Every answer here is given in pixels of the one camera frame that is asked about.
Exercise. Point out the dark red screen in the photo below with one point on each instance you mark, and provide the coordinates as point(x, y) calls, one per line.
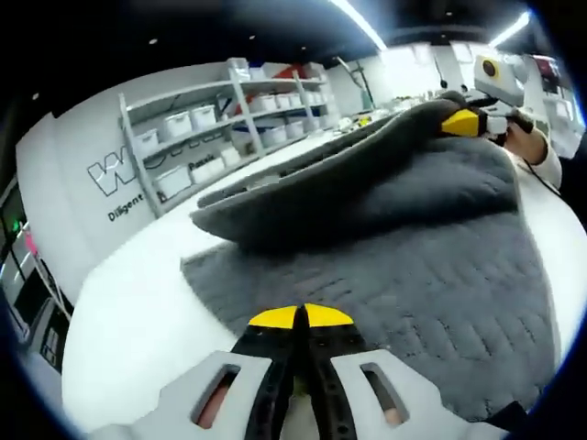
point(548, 69)

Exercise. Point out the row of white storage boxes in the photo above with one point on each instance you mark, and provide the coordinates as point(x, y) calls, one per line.
point(179, 124)

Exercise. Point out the grey towel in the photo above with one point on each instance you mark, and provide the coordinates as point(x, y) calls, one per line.
point(390, 275)

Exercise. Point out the small yellow white object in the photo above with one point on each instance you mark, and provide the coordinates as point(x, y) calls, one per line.
point(362, 120)

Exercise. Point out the grey metal shelf unit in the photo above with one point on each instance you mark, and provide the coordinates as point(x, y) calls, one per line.
point(243, 105)

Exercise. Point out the pink hanging item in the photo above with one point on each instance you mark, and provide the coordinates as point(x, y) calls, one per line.
point(29, 240)

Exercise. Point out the person's right hand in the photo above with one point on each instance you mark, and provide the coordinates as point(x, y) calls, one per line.
point(525, 144)

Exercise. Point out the long ceiling strip light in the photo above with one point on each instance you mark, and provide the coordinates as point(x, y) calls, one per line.
point(362, 27)

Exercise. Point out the black pole stand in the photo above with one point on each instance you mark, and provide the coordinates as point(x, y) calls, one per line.
point(362, 91)

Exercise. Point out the assorted desk items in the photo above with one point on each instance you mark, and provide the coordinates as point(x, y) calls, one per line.
point(413, 98)

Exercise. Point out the short ceiling strip light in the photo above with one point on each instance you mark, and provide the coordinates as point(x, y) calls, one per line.
point(511, 28)

